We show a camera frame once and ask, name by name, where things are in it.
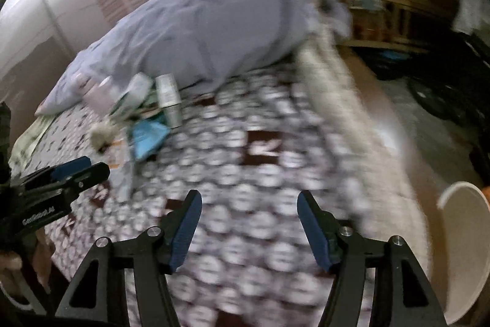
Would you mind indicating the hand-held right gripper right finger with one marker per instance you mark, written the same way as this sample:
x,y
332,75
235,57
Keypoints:
x,y
314,231

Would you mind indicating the grey white printed blanket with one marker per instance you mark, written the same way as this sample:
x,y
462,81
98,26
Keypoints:
x,y
249,177

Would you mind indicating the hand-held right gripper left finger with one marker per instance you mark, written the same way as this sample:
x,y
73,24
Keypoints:
x,y
187,231

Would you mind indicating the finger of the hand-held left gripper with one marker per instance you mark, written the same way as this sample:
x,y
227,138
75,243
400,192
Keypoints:
x,y
71,165
92,173

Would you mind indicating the cream fleece bed sheet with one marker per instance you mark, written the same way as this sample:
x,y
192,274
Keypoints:
x,y
363,143

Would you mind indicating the dark bulky object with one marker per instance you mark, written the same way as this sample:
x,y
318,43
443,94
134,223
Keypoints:
x,y
440,89

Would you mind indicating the blue-grey duvet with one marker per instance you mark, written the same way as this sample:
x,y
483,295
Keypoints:
x,y
229,13

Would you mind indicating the orange white paper card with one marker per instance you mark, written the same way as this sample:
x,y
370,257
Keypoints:
x,y
118,154

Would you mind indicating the pink bottle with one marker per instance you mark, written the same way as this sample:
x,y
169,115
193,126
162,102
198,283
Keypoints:
x,y
101,95

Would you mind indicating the white round bin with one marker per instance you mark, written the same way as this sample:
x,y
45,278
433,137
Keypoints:
x,y
455,254

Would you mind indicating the cream plush toy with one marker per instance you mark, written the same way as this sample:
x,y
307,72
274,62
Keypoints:
x,y
101,133

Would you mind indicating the blue cloth pouch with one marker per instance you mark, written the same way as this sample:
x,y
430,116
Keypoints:
x,y
147,137

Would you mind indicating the white wardrobe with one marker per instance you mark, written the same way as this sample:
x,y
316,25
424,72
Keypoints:
x,y
38,24

